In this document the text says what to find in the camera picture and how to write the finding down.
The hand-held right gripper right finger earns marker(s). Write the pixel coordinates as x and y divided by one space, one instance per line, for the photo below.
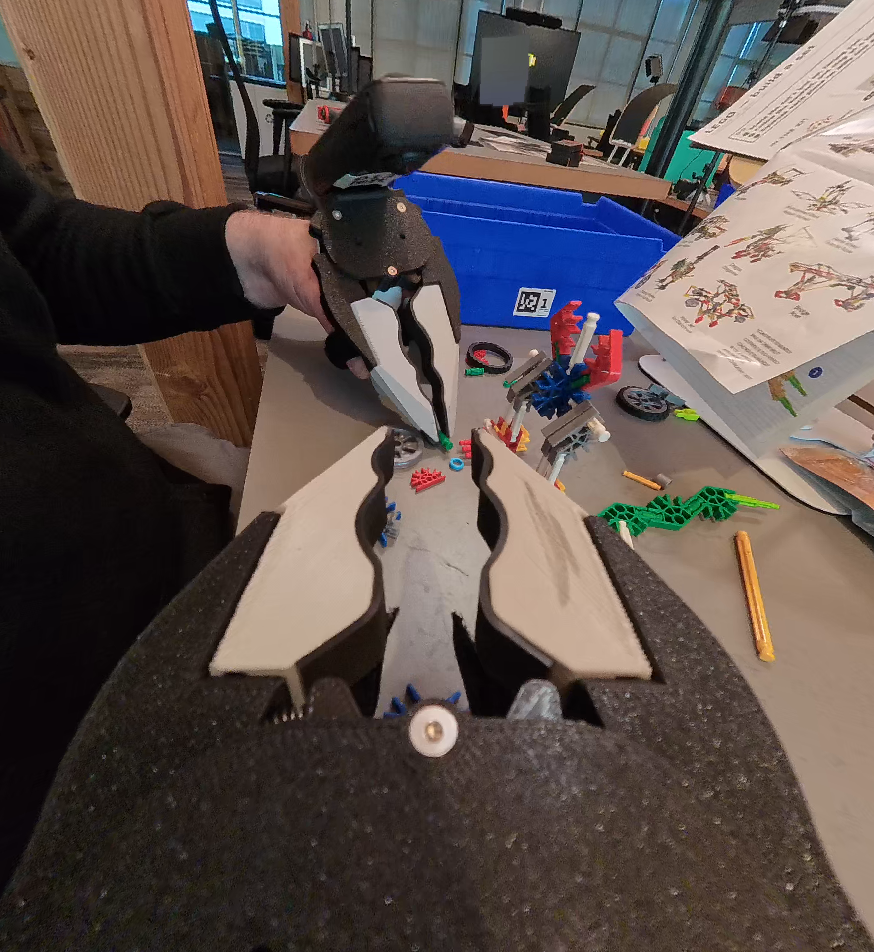
556 580

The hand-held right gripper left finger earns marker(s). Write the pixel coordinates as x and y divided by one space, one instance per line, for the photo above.
310 580

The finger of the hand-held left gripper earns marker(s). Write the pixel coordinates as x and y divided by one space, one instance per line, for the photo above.
440 335
388 364

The multicolour construction toy model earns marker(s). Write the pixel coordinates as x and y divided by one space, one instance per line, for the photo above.
563 387

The person's left forearm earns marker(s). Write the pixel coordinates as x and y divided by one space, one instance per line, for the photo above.
147 268

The person's left hand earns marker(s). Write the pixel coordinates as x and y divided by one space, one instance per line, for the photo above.
273 260

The grey spoked wheel hub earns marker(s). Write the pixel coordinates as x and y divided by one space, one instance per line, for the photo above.
407 450

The black office chair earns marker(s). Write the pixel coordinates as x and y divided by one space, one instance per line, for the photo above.
273 156

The red half snowflake connector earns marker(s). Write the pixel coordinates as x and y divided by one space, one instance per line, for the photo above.
428 481

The bundle of red yellow rods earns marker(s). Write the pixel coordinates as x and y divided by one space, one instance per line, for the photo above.
511 437

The short yellow rod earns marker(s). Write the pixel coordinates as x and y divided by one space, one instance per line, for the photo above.
641 480

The blue plastic bin with tag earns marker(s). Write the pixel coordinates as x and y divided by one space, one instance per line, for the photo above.
556 253

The long wooden desk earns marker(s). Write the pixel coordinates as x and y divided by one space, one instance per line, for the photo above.
526 167

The black toy wheel grey hub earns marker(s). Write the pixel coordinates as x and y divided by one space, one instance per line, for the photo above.
641 403

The long yellow rod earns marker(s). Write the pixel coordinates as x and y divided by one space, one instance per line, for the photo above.
753 595

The small black box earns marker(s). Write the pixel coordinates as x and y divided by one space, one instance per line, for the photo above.
563 154

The white booklet stand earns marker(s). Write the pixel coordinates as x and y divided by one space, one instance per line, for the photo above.
660 370

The black monitor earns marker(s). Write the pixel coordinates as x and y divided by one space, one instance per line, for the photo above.
556 74

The black curved chair back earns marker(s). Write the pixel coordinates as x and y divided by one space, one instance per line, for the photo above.
649 111

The teal panel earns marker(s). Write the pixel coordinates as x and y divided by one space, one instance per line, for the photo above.
697 160

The orange toy packaging bag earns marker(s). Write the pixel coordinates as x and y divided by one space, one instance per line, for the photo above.
853 483

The round wooden stool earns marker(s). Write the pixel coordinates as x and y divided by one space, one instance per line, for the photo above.
741 171

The open toy instruction booklet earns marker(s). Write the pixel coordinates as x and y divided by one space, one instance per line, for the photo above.
779 260

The dark metal column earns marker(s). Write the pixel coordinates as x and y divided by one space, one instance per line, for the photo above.
693 82

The white instruction sheet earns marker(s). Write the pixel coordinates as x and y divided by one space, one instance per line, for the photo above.
816 82

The wooden post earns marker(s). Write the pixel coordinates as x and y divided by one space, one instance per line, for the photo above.
132 111

